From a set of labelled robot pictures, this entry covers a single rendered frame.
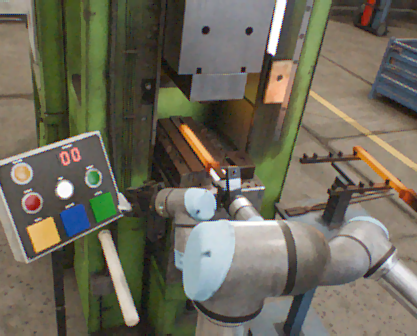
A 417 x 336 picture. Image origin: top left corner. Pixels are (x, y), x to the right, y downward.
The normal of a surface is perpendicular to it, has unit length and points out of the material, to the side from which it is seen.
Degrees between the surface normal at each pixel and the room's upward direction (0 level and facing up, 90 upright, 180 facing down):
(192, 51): 90
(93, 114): 90
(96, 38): 90
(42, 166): 60
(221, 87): 90
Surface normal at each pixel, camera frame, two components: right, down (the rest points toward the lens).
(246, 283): 0.18, 0.35
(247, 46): 0.37, 0.54
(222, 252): 0.15, -0.35
